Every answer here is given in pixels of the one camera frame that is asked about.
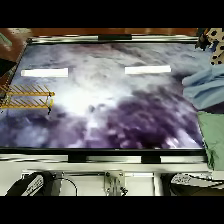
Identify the light blue shirt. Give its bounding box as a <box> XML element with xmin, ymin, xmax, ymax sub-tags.
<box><xmin>181</xmin><ymin>64</ymin><xmax>224</xmax><ymax>112</ymax></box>

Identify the white black-spotted garment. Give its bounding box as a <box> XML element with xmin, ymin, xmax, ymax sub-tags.
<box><xmin>201</xmin><ymin>28</ymin><xmax>224</xmax><ymax>67</ymax></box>

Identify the silver frame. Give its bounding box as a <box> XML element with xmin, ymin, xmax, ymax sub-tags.
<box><xmin>0</xmin><ymin>152</ymin><xmax>224</xmax><ymax>197</ymax></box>

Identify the black cable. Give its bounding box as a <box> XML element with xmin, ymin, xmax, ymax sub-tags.
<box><xmin>56</xmin><ymin>176</ymin><xmax>79</xmax><ymax>197</ymax></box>

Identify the yellow rack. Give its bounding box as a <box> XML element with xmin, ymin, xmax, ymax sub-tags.
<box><xmin>0</xmin><ymin>83</ymin><xmax>56</xmax><ymax>111</ymax></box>

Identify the green garment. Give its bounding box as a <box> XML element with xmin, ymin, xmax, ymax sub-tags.
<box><xmin>197</xmin><ymin>111</ymin><xmax>224</xmax><ymax>172</ymax></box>

